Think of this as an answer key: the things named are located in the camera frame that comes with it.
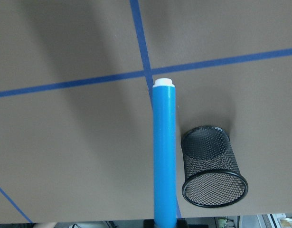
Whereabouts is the black mesh pen cup right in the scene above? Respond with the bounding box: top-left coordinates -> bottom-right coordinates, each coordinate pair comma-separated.
180,125 -> 248,208

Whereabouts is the blue highlighter pen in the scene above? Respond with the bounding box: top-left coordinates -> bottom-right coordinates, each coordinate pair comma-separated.
152,78 -> 177,228

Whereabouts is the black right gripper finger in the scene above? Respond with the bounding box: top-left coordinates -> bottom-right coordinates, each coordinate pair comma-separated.
143,218 -> 189,228

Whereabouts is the brown paper table mat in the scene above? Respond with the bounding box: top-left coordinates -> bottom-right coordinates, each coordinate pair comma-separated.
0,0 -> 292,223

